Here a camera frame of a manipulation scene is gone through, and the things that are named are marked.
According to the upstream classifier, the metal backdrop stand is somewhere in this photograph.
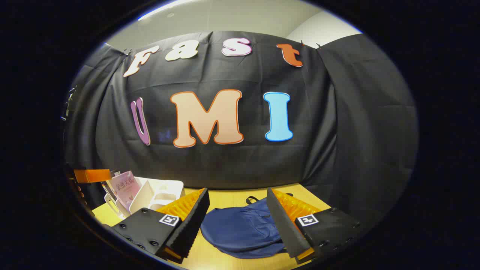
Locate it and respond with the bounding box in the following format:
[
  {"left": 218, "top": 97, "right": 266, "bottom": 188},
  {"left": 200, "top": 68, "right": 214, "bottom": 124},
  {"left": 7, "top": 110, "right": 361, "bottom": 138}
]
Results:
[{"left": 61, "top": 85, "right": 77, "bottom": 121}]

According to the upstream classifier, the blue schoolbag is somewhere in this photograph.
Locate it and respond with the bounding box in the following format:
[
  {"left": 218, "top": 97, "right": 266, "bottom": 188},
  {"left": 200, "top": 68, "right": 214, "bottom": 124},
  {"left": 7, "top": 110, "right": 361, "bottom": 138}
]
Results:
[{"left": 200, "top": 196, "right": 297, "bottom": 259}]

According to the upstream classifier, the pink book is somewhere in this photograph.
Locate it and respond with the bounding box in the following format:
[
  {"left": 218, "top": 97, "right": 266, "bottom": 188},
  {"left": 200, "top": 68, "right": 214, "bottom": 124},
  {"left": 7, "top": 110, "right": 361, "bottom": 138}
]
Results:
[{"left": 109, "top": 171, "right": 142, "bottom": 212}]

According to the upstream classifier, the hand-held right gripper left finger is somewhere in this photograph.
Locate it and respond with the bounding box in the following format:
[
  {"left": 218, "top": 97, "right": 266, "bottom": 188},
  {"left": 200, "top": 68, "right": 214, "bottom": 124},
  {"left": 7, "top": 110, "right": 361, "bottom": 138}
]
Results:
[{"left": 103, "top": 188, "right": 210, "bottom": 264}]

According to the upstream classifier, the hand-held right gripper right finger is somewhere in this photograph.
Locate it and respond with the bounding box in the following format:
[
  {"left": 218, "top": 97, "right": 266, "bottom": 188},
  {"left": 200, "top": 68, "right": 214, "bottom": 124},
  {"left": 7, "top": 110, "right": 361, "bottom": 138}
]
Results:
[{"left": 266, "top": 188, "right": 362, "bottom": 265}]

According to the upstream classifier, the black backdrop cloth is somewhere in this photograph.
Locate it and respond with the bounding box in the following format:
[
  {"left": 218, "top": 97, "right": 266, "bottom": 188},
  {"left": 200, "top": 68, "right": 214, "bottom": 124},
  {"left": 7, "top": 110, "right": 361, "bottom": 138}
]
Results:
[{"left": 64, "top": 30, "right": 419, "bottom": 227}]

